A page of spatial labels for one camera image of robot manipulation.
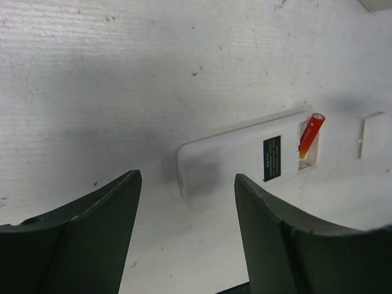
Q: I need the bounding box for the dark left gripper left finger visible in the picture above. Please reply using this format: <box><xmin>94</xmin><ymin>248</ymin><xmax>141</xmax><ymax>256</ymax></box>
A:
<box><xmin>1</xmin><ymin>170</ymin><xmax>141</xmax><ymax>293</ymax></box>

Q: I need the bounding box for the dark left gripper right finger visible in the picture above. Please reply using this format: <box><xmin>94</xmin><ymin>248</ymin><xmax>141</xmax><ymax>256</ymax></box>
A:
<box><xmin>235</xmin><ymin>174</ymin><xmax>391</xmax><ymax>293</ymax></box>

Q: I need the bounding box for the white remote with red keypad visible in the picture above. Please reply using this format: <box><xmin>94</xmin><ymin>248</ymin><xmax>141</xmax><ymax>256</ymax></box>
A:
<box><xmin>177</xmin><ymin>107</ymin><xmax>320</xmax><ymax>210</ymax></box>

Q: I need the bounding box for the red orange battery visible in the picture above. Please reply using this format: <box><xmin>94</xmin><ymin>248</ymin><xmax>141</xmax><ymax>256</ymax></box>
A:
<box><xmin>298</xmin><ymin>113</ymin><xmax>325</xmax><ymax>159</ymax></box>

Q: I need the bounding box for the white battery cover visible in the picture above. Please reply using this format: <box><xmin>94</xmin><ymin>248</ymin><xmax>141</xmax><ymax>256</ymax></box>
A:
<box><xmin>358</xmin><ymin>112</ymin><xmax>388</xmax><ymax>160</ymax></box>

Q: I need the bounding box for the slim white remote with display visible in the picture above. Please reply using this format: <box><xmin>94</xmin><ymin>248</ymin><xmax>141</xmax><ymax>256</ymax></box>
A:
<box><xmin>359</xmin><ymin>0</ymin><xmax>392</xmax><ymax>12</ymax></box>

